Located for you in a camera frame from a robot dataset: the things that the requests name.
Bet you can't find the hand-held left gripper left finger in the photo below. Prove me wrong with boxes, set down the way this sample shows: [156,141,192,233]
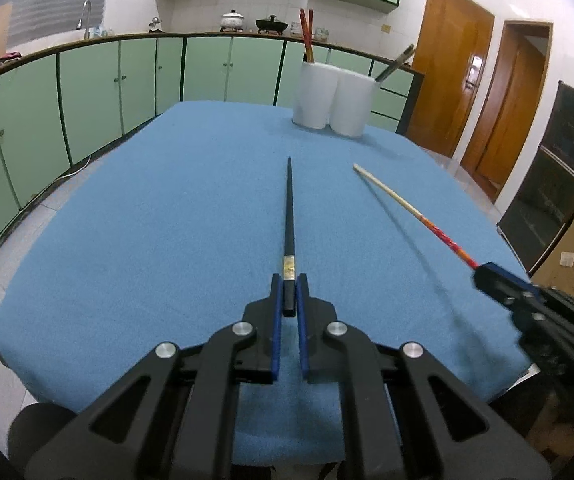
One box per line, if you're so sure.
[24,272,285,480]

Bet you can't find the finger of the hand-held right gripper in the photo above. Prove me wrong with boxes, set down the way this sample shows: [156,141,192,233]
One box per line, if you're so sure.
[473,262,550,331]

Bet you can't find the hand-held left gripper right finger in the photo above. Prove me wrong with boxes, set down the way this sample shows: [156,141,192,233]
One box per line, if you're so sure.
[296,272,553,480]

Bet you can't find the white utensil holder cup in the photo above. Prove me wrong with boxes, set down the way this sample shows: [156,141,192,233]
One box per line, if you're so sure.
[292,60,340,128]
[329,69,382,138]

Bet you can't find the black glass cabinet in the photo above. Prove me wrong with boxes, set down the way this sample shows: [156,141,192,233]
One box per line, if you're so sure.
[497,80,574,273]

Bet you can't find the blue tablecloth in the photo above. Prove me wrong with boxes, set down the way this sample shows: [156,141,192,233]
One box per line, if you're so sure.
[0,100,538,463]

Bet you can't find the wooden door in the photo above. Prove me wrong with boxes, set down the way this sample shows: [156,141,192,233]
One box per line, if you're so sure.
[460,20,553,203]
[407,0,495,158]

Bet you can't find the green base cabinet row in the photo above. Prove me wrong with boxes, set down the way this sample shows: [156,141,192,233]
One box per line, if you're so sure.
[0,32,425,281]

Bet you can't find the black wok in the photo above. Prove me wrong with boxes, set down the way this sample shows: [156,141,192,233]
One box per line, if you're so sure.
[255,15,289,36]

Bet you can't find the white cooking pot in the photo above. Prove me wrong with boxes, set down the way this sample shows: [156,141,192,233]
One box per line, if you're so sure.
[219,9,246,32]

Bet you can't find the metal faucet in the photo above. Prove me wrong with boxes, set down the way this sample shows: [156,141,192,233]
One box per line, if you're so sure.
[77,0,92,40]

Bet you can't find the grey window blind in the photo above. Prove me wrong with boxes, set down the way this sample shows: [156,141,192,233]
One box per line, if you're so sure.
[7,0,112,51]

